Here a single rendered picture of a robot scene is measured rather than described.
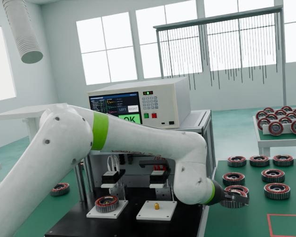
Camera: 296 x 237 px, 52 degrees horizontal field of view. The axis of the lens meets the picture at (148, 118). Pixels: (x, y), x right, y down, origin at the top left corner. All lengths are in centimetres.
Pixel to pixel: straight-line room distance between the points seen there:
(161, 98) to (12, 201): 84
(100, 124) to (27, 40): 169
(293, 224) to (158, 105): 73
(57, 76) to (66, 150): 843
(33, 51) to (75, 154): 180
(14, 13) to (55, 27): 647
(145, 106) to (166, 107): 10
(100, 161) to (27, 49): 111
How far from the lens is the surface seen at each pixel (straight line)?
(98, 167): 172
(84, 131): 69
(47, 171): 70
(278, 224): 133
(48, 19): 918
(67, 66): 888
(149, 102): 139
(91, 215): 146
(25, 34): 251
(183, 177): 97
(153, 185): 139
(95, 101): 149
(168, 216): 134
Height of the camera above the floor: 143
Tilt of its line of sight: 11 degrees down
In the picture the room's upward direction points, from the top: 7 degrees counter-clockwise
